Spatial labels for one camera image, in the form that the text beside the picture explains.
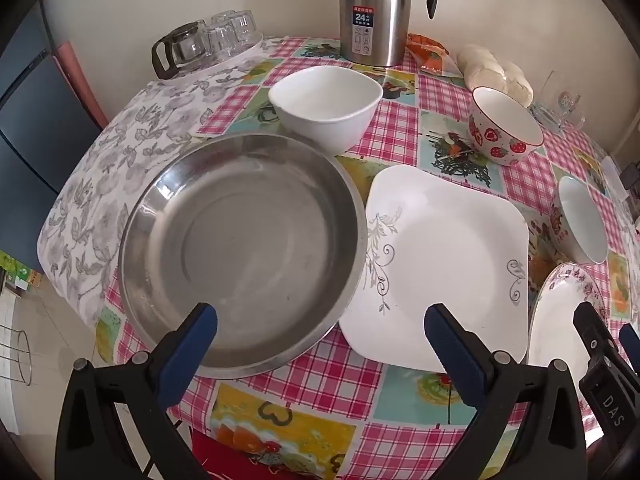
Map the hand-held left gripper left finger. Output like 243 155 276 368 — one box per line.
55 302 221 480

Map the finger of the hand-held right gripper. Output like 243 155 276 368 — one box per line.
618 324 640 377
572 302 610 378

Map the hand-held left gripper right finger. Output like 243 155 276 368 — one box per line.
424 302 586 480

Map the pink floral rim plate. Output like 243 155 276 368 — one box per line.
527 261 608 376

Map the white square plate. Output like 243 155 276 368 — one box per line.
339 164 531 375

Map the patterned white bowl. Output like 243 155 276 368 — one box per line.
549 175 610 266

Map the round stainless steel plate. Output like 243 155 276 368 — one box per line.
117 132 371 381

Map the strawberry print bowl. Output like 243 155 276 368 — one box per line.
467 86 545 167

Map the white square bowl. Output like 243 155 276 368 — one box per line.
268 65 385 155

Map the red printed bag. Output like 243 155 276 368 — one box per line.
192 430 251 480

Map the clear plastic container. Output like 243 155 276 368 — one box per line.
602 155 631 196

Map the dark electronic device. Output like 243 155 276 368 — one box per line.
620 160 640 191

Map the green box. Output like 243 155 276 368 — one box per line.
0 250 43 293

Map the grey floral cloth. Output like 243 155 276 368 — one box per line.
37 40 281 331

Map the clear glass mug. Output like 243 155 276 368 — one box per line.
530 70 586 133

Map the pink checkered tablecloth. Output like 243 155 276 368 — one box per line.
95 35 636 480

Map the dark blue cabinet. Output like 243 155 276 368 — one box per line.
0 7 101 276

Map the bag of white steamed buns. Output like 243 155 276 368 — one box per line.
457 44 535 108

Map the orange snack packet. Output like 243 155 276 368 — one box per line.
406 33 463 78

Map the pink board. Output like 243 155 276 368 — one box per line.
55 42 108 128

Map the glass teapot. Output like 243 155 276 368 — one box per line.
151 20 211 81

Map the stainless steel thermos jug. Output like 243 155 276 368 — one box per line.
339 0 440 68

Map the metal wire rack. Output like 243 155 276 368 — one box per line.
0 325 33 386

